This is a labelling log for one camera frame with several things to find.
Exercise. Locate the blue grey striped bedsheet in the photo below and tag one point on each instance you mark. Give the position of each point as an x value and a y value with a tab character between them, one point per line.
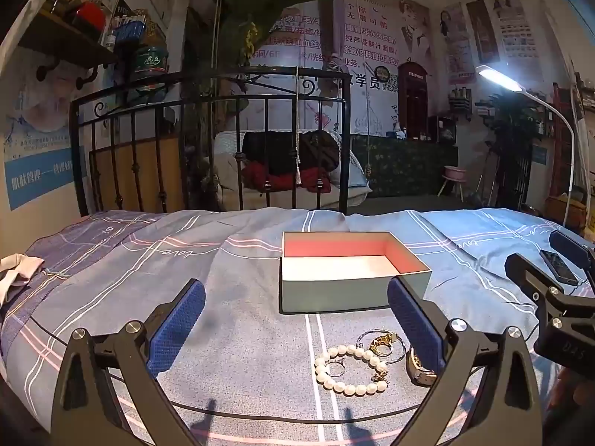
139	278

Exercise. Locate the beige cloth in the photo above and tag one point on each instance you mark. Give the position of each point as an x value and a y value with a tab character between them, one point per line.
18	274

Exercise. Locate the red phone booth cabinet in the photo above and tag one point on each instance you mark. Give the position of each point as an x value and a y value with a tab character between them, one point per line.
413	102

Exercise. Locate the sofa with clothes pile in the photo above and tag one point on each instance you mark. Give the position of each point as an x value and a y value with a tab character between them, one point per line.
225	167

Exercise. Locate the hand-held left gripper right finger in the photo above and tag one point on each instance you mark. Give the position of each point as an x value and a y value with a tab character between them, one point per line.
413	330

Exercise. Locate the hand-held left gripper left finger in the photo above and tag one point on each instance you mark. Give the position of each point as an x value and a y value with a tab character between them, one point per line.
179	325

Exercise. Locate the blue wall poster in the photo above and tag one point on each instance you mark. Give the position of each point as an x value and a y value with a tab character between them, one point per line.
37	148

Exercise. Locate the blue box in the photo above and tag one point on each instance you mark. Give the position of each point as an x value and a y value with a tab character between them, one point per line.
130	32

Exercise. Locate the large white wall poster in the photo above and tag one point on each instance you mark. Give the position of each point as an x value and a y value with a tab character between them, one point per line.
372	32

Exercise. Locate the wooden cabinet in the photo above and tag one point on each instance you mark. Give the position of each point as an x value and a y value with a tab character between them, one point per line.
565	148

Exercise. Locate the red clothing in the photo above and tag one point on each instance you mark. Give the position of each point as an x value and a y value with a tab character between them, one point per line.
279	179

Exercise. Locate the grey box with pink lining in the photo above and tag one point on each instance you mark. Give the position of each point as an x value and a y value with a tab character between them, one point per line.
332	290

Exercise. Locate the white floor lamp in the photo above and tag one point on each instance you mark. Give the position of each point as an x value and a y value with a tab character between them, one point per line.
499	76

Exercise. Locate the row of portrait wall posters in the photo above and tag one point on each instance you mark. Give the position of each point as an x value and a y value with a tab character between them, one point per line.
506	23

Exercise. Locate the tall potted plant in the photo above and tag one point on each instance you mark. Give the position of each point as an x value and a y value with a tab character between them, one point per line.
509	134

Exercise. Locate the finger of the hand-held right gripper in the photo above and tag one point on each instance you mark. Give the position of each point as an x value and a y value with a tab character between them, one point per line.
527	272
569	244

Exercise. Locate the black smartphone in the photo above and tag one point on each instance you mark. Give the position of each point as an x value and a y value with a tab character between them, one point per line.
558	267

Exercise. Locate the small wall rack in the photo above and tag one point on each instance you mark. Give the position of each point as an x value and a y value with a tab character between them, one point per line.
460	102

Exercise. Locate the wooden wall shelf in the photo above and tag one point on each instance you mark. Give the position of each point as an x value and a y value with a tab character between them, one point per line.
60	42

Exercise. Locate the pink stool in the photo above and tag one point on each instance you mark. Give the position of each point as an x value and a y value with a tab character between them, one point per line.
455	174

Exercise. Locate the green patterned counter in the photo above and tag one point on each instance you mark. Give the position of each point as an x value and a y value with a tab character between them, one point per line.
404	167

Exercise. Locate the red box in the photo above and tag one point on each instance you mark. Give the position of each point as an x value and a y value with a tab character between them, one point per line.
90	16

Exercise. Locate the black clothing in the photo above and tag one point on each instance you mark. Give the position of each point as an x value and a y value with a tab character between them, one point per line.
279	153

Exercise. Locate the black metal bed frame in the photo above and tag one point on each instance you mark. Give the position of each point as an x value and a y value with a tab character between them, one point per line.
209	102

